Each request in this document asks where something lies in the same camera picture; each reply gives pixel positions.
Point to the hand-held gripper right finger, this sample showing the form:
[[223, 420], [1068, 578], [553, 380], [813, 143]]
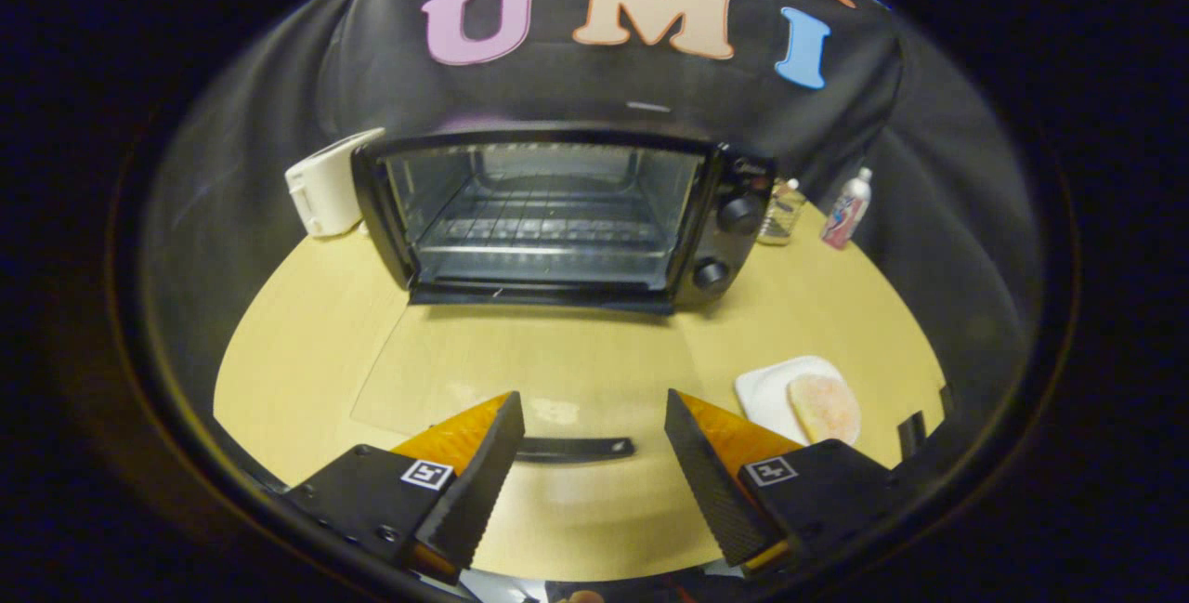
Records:
[[711, 482]]

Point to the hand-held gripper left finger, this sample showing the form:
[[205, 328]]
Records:
[[483, 482]]

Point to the breaded round patty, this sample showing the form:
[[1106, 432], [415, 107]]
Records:
[[825, 408]]

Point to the black toaster oven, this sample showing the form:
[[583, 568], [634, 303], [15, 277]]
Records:
[[738, 250]]

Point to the white pop-up toaster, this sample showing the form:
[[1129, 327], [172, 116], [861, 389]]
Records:
[[325, 185]]

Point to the white square plate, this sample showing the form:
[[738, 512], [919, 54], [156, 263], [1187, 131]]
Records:
[[764, 389]]

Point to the black table edge clamp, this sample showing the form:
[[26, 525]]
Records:
[[912, 431]]

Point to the clear glass jar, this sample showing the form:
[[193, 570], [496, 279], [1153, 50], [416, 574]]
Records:
[[782, 215]]

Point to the white bottle with pink label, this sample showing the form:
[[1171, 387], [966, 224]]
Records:
[[847, 213]]

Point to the black backdrop cloth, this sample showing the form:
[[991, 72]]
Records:
[[594, 92]]

